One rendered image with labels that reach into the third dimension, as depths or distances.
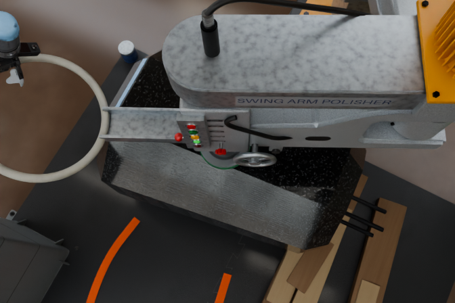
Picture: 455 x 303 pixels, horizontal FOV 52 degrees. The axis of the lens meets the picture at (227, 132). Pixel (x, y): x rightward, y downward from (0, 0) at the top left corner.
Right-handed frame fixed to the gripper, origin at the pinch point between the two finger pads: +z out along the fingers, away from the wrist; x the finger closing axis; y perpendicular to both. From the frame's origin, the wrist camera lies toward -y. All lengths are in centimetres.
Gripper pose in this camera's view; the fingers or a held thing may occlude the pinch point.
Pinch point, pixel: (15, 68)
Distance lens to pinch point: 198.1
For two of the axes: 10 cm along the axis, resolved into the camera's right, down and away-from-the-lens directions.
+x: 4.5, 8.9, -1.0
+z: -3.5, 2.8, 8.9
